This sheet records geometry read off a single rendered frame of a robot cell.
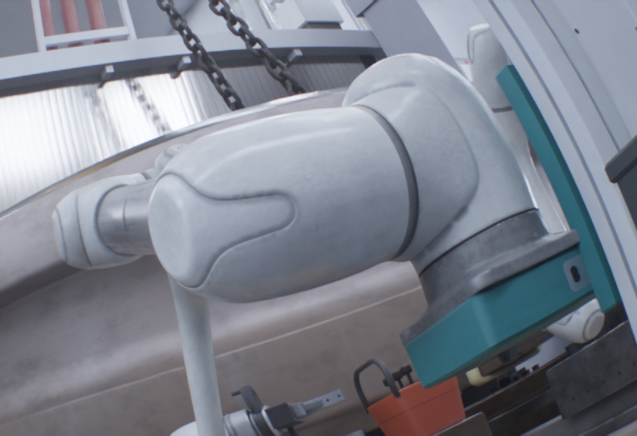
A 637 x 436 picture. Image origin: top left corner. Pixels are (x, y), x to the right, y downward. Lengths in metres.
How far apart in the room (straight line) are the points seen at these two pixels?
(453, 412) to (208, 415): 0.47
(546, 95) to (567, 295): 0.21
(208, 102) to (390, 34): 1.51
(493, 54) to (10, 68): 4.82
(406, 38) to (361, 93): 5.92
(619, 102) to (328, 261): 0.38
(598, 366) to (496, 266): 1.88
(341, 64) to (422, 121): 7.21
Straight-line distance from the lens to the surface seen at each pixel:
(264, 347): 2.29
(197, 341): 1.55
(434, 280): 0.89
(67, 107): 6.29
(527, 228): 0.88
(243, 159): 0.77
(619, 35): 1.03
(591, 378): 2.70
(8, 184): 5.74
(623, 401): 2.76
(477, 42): 1.76
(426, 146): 0.85
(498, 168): 0.89
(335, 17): 8.43
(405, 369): 1.67
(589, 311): 1.78
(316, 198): 0.77
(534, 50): 0.89
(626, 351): 2.61
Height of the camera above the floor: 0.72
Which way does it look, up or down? 16 degrees up
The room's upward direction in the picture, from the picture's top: 25 degrees counter-clockwise
